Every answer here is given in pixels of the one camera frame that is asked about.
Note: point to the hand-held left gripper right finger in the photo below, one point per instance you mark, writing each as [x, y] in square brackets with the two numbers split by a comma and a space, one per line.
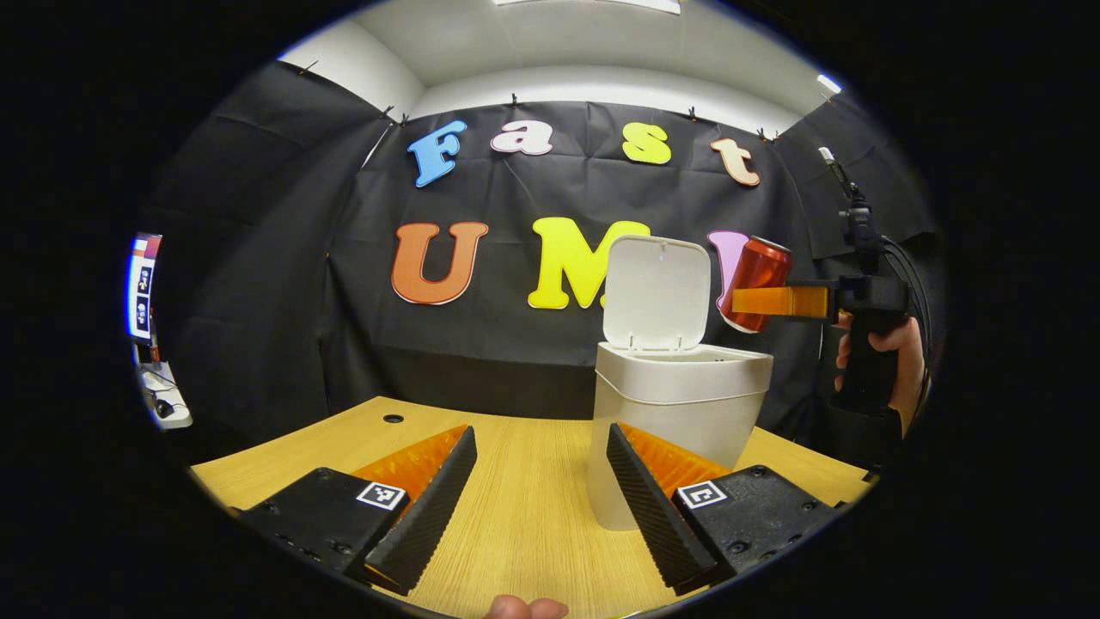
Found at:
[657, 516]

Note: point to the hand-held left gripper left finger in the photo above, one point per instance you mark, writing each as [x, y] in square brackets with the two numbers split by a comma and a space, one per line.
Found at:
[425, 516]

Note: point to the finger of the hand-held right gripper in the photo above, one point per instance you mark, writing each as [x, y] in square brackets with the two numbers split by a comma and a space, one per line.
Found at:
[786, 301]

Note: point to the red pop can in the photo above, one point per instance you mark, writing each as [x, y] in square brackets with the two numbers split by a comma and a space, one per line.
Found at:
[760, 266]

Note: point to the white desktop garbage bin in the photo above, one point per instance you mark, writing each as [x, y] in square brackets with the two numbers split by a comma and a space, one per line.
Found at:
[679, 395]

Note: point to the wooden desktop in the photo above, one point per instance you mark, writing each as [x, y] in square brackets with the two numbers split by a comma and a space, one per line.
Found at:
[524, 499]

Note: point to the ceiling light panel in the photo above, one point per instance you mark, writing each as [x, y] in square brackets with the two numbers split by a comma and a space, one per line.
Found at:
[601, 3]
[829, 83]

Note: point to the white side table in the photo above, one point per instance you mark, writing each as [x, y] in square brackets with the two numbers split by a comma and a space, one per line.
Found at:
[172, 417]

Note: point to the black backdrop cloth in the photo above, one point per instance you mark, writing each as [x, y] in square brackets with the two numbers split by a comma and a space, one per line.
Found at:
[258, 301]

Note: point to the black computer mouse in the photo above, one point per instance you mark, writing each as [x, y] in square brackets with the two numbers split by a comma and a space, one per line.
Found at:
[163, 407]

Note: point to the computer monitor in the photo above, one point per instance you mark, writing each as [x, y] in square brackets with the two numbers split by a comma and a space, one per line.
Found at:
[143, 288]

